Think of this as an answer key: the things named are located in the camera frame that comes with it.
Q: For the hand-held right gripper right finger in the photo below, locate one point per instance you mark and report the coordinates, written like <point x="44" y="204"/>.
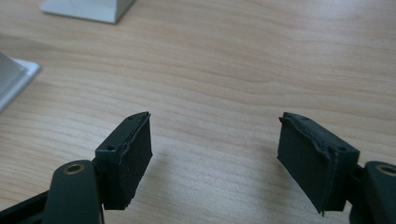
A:
<point x="314" y="165"/>

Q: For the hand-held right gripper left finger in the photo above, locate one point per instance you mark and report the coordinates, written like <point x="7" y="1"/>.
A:
<point x="124" y="161"/>

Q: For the folding metal book rack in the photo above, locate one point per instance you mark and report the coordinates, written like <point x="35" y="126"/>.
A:
<point x="87" y="8"/>

